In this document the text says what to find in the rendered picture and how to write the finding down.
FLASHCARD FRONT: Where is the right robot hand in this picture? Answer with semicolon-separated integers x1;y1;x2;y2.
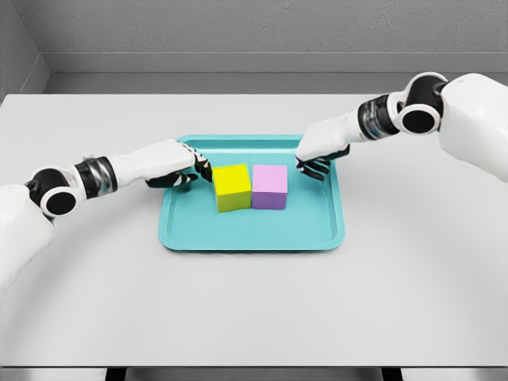
294;119;352;182

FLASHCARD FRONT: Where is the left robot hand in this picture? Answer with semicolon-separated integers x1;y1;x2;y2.
140;138;214;190

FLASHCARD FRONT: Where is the purple cube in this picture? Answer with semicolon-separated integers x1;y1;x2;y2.
251;164;289;210

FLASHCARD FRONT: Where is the yellow cube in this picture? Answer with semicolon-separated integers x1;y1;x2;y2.
212;163;253;214

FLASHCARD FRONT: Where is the teal tray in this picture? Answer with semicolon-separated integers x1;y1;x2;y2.
158;133;345;252

